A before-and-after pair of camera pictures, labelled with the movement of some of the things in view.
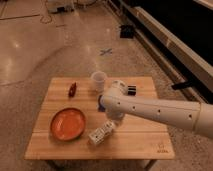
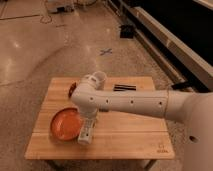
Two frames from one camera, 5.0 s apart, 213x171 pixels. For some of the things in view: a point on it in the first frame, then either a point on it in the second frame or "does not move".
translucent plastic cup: (99, 77) does not move
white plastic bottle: (97, 135) -> (85, 135)
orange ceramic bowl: (67, 124) does not move
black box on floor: (126, 31) does not move
